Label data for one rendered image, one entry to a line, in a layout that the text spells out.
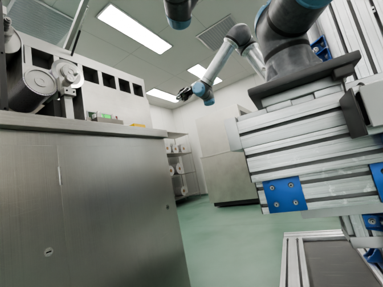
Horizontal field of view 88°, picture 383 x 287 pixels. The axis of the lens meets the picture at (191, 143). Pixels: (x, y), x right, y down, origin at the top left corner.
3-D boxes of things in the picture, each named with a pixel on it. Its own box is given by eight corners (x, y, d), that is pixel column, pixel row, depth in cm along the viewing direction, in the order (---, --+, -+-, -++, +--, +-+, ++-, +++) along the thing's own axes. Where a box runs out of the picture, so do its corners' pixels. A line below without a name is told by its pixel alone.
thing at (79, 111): (85, 119, 100) (81, 85, 103) (62, 132, 112) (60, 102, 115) (86, 119, 101) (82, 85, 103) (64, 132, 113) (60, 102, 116)
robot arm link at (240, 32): (252, 17, 104) (200, 98, 114) (255, 29, 114) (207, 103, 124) (234, 11, 109) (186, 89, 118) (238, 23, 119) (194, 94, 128)
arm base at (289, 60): (324, 85, 57) (313, 54, 59) (334, 63, 44) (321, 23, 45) (269, 102, 63) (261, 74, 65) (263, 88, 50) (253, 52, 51)
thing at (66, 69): (65, 61, 96) (80, 70, 102) (62, 63, 97) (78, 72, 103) (60, 73, 93) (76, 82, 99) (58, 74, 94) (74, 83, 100)
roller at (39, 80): (25, 90, 82) (23, 63, 83) (5, 111, 95) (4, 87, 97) (57, 96, 92) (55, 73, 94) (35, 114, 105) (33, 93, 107)
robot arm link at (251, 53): (280, 106, 106) (227, 36, 121) (280, 112, 120) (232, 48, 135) (301, 92, 102) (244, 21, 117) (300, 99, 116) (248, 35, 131)
